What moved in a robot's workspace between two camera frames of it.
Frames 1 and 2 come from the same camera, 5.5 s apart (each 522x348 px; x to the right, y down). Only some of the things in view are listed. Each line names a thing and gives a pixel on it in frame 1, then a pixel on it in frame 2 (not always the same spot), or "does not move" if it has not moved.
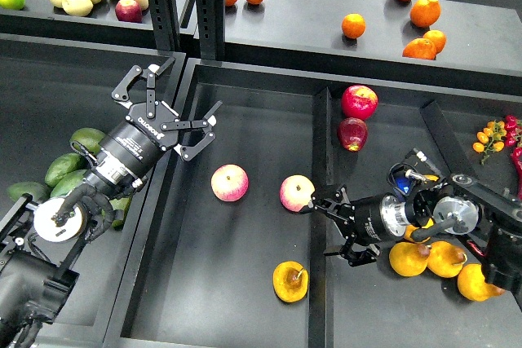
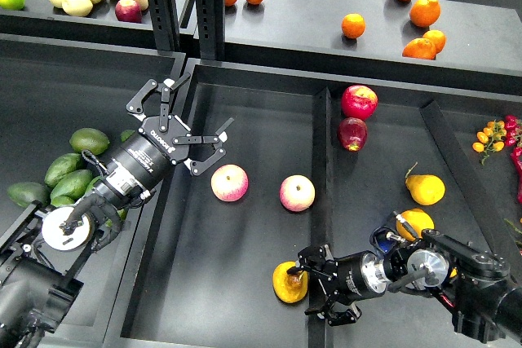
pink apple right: (295, 192) does not move
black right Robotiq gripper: (364, 224) → (345, 280)
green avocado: (90, 138) does not move
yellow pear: (290, 281) does not move
